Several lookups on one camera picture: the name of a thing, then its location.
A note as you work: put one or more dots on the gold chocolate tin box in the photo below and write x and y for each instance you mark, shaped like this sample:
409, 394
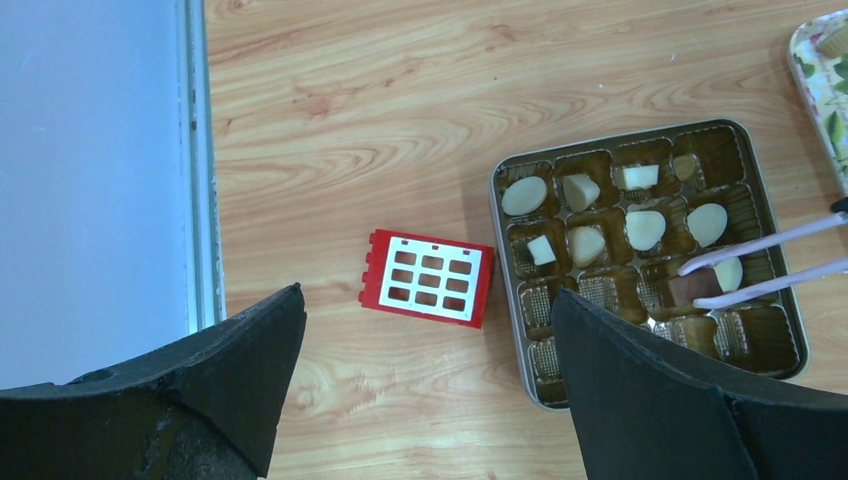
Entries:
765, 335

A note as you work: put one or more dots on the pink silicone tongs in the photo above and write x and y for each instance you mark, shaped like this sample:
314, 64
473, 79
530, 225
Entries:
750, 270

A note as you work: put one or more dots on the floral patterned tray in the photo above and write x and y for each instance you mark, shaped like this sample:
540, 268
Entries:
822, 83

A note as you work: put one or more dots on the caramel round chocolate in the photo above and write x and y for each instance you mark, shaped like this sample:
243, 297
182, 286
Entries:
835, 44
684, 166

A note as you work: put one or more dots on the white cube chocolate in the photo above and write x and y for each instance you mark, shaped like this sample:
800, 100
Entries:
638, 177

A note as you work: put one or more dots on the white rectangular chocolate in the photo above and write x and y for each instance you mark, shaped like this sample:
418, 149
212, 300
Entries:
541, 250

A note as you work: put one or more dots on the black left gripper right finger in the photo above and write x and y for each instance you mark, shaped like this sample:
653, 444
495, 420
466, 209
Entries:
644, 407

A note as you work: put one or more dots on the white oval swirl chocolate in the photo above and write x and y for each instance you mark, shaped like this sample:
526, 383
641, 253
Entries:
707, 223

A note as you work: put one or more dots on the brown rectangular chocolate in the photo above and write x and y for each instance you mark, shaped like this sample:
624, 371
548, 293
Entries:
682, 291

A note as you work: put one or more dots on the white oval smooth chocolate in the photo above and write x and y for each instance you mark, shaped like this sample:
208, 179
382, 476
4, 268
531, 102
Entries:
524, 196

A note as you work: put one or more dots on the red white grid object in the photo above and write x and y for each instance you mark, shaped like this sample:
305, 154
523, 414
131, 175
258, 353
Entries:
427, 277

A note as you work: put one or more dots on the white heart chocolate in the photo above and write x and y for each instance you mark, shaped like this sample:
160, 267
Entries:
580, 191

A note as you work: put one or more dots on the white swirl round chocolate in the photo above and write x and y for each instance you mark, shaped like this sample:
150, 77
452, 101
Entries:
644, 229

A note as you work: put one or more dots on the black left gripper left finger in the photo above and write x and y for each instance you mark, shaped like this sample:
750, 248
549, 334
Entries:
204, 407

